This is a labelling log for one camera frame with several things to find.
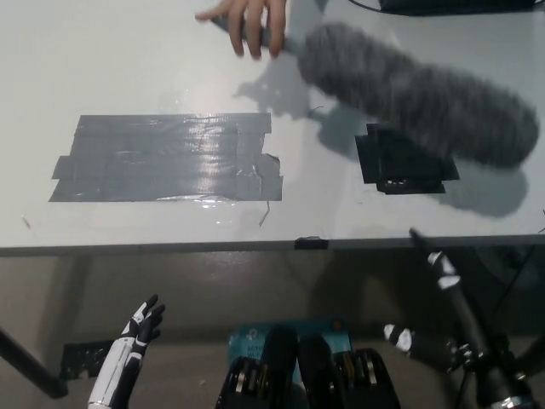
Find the person's bare hand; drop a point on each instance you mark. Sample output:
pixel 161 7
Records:
pixel 251 21

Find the robot right hand white black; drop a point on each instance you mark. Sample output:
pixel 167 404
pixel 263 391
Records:
pixel 462 324

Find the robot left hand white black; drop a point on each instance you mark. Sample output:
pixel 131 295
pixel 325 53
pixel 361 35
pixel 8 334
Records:
pixel 117 366

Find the black tape marked patch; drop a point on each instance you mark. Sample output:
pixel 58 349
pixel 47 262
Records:
pixel 396 164

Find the black metal table leg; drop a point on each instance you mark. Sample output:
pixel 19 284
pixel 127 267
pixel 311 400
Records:
pixel 30 364

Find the black flat device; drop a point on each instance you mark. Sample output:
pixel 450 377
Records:
pixel 455 5

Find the black floor base plate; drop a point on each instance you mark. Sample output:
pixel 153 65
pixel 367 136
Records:
pixel 78 360

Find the grey duct tape patch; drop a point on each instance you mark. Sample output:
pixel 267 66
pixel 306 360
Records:
pixel 170 162

